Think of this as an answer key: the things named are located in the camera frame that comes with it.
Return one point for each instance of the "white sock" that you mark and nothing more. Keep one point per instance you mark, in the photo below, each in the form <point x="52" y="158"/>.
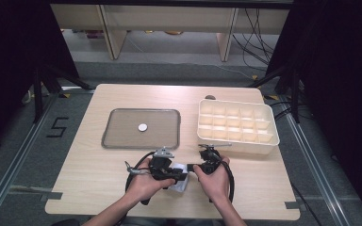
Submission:
<point x="181" y="186"/>

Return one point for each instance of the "black metal stand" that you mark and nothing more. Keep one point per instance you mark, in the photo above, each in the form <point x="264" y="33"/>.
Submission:
<point x="295" y="94"/>
<point x="38" y="94"/>

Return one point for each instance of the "aluminium floor rail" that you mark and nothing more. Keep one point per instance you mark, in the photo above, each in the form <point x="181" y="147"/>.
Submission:
<point x="314" y="169"/>
<point x="15" y="163"/>

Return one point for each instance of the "cream compartment storage box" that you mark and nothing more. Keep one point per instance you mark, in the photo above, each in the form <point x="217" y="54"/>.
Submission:
<point x="237" y="138"/>

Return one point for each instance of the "person's left hand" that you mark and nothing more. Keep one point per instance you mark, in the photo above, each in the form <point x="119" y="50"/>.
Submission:
<point x="144" y="185"/>

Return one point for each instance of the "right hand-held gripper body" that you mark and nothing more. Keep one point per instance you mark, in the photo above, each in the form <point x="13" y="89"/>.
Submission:
<point x="210" y="161"/>

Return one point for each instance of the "grey translucent tray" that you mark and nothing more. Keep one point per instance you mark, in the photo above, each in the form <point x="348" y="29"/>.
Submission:
<point x="122" y="133"/>

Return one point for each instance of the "person's right hand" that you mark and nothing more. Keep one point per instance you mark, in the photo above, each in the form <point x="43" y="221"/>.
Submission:
<point x="217" y="185"/>

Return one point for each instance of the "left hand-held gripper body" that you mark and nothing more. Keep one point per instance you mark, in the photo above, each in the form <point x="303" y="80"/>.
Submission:
<point x="161" y="168"/>

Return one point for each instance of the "white round disc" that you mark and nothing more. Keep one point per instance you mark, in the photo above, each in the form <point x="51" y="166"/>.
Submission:
<point x="142" y="127"/>

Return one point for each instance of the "small dark round object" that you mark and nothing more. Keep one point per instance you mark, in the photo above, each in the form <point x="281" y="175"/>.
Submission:
<point x="210" y="97"/>

